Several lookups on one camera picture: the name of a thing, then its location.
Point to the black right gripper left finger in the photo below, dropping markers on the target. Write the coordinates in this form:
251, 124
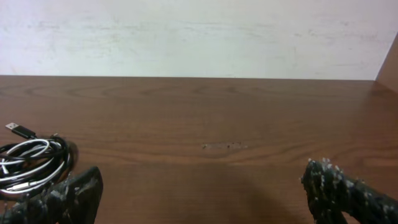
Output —
74, 200

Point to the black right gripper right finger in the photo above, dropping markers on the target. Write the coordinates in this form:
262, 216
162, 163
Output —
331, 193

